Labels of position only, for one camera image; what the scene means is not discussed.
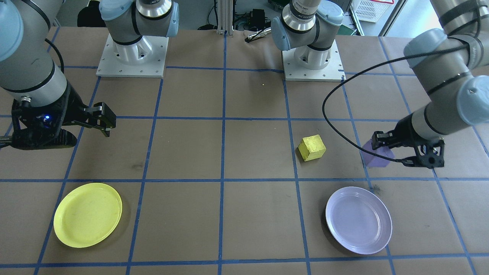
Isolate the white square base plate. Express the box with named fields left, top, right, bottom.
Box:
left=96, top=34, right=169, bottom=78
left=282, top=40, right=346, bottom=82

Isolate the white plastic basket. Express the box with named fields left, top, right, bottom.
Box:
left=350, top=0, right=395, bottom=23

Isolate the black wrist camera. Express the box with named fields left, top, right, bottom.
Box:
left=0, top=128, right=78, bottom=150

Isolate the purple round plate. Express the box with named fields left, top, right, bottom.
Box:
left=325, top=186, right=393, bottom=255

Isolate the silver black connector plug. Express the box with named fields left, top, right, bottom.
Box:
left=246, top=27, right=272, bottom=43

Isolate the yellow round plate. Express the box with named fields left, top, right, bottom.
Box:
left=53, top=183, right=123, bottom=249

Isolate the purple block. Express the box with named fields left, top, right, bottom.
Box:
left=360, top=138, right=396, bottom=168

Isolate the small black adapter box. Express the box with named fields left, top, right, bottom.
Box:
left=250, top=9, right=267, bottom=28

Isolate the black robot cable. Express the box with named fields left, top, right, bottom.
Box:
left=322, top=40, right=476, bottom=163
left=45, top=37, right=65, bottom=74

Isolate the black chair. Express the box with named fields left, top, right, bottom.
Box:
left=77, top=1, right=107, bottom=28

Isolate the yellow block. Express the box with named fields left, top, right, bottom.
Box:
left=298, top=134, right=327, bottom=162

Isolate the metal bar frame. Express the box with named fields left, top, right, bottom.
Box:
left=217, top=0, right=234, bottom=36

